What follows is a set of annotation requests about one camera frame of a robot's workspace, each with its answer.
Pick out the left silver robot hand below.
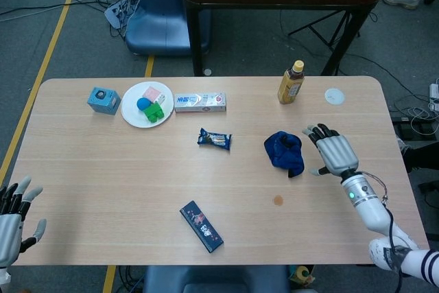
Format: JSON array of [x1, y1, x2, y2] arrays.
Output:
[[0, 175, 47, 268]]

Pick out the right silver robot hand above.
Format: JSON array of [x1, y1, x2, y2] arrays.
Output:
[[302, 123, 359, 177]]

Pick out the blue cloth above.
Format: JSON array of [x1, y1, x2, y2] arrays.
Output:
[[263, 130, 305, 178]]

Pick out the white round table grommet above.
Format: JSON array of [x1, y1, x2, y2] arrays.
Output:
[[324, 87, 346, 106]]

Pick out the black pedal box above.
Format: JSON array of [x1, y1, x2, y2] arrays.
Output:
[[394, 117, 436, 143]]

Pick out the yellow tea bottle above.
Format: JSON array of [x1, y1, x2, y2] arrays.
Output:
[[277, 60, 305, 105]]

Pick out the white power strip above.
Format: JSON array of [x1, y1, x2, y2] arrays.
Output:
[[429, 82, 439, 113]]

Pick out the blue cookie snack packet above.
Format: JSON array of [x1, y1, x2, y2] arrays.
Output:
[[197, 128, 233, 152]]

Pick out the black tripod stand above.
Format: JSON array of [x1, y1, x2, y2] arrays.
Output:
[[287, 10, 361, 51]]

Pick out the toothpaste box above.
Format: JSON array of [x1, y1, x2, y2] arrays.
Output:
[[174, 92, 227, 113]]

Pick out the dark patterned long box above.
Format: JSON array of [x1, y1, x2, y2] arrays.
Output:
[[179, 200, 224, 254]]

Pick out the light blue cube box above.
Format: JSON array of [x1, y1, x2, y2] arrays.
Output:
[[86, 87, 121, 116]]

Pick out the blue robot body base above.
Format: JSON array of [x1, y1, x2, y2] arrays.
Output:
[[142, 265, 291, 293]]

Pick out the white round plate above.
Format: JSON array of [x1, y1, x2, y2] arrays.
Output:
[[120, 81, 174, 130]]

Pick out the green toy block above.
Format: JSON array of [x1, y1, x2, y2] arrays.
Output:
[[143, 102, 165, 124]]

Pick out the pink white small box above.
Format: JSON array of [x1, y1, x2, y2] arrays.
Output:
[[142, 86, 168, 105]]

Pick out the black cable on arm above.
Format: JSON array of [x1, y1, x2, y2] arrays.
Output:
[[362, 170, 405, 293]]

